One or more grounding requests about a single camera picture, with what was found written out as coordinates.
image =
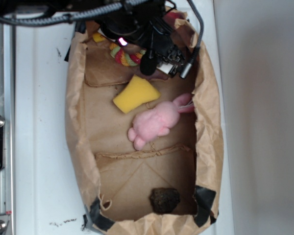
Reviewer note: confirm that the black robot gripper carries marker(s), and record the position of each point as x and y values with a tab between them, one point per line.
142	23

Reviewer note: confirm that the multicolored twisted rope toy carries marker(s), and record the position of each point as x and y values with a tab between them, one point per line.
123	58

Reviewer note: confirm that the black foam microphone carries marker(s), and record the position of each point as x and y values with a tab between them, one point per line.
148	63

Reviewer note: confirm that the yellow sponge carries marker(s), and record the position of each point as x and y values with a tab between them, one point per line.
137	92

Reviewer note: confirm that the pink plush bunny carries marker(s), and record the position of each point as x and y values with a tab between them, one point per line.
158	121

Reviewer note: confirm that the brown paper bag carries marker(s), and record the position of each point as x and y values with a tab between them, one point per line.
115	181

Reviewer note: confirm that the dark brown rock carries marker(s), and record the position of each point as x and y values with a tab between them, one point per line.
164	200

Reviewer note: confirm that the white plastic tray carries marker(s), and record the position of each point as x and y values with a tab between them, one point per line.
46	196

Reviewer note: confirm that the aluminium frame rail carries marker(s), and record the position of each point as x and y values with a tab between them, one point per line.
7	98

